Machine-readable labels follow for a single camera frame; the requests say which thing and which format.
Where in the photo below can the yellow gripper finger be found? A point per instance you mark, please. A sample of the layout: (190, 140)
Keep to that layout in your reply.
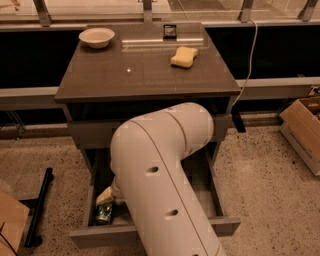
(105, 197)

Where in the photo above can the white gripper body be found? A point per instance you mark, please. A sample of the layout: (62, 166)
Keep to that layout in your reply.
(117, 190)

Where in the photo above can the green soda can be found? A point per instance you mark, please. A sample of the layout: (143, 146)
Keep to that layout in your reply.
(103, 214)

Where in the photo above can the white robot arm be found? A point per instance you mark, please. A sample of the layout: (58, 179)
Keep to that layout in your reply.
(146, 154)

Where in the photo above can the open middle drawer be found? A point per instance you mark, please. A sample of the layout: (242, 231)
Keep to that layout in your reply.
(199, 169)

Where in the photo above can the closed top drawer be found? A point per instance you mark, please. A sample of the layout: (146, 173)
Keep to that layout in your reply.
(97, 134)

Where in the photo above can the grey drawer cabinet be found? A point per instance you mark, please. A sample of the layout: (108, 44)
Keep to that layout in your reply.
(133, 75)

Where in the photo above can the black bar on floor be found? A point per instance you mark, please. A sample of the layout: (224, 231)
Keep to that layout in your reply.
(32, 239)

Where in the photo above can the wooden board left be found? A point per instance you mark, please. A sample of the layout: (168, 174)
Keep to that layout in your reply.
(13, 218)

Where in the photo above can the yellow sponge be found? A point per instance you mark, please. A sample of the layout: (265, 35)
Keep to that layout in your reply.
(184, 57)

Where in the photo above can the white ceramic bowl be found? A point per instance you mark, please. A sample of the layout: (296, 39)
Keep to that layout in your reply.
(97, 38)

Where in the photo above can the small black square device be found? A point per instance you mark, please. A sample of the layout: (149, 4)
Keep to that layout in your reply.
(169, 31)

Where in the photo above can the cardboard box right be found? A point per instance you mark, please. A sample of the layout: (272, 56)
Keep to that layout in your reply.
(301, 127)

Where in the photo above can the black bracket on cabinet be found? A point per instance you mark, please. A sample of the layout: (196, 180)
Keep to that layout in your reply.
(238, 122)

